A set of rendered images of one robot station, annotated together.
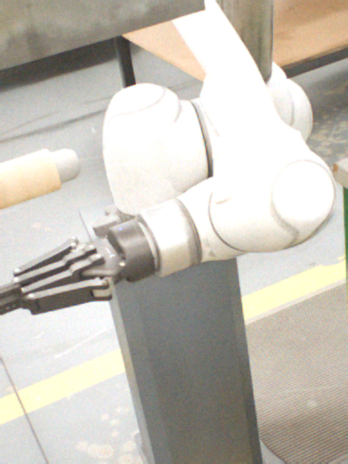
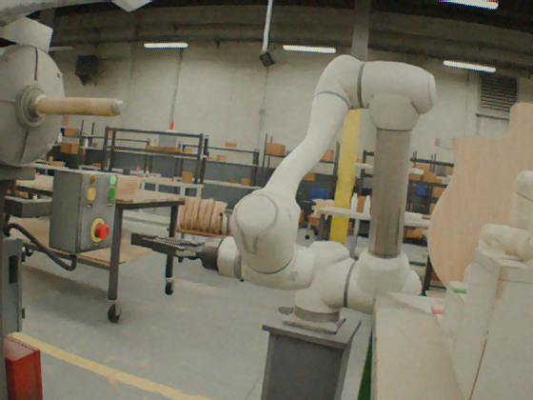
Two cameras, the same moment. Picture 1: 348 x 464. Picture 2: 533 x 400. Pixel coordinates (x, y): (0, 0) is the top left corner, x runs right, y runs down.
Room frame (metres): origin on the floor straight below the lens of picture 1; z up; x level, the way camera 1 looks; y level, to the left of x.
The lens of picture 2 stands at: (0.09, -0.56, 1.16)
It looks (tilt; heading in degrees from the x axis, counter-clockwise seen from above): 3 degrees down; 33
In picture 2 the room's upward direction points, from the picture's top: 7 degrees clockwise
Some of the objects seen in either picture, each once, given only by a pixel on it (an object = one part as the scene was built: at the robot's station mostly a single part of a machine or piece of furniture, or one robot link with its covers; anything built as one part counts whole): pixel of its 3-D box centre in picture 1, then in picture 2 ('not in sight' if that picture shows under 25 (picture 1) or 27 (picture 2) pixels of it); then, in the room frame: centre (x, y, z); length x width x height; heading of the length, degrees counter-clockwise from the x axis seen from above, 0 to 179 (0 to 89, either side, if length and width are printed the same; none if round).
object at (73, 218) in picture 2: not in sight; (57, 217); (0.66, 0.46, 0.99); 0.24 x 0.21 x 0.26; 110
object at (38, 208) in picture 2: not in sight; (43, 207); (0.61, 0.44, 1.02); 0.19 x 0.04 x 0.04; 20
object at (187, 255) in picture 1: (164, 239); (233, 257); (0.85, 0.01, 0.97); 0.09 x 0.06 x 0.09; 19
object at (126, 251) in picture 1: (111, 259); (204, 251); (0.83, 0.08, 0.97); 0.09 x 0.08 x 0.07; 109
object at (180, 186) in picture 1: (149, 144); (325, 274); (1.36, 0.02, 0.87); 0.18 x 0.16 x 0.22; 98
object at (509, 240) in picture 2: not in sight; (520, 243); (0.64, -0.56, 1.12); 0.11 x 0.03 x 0.03; 19
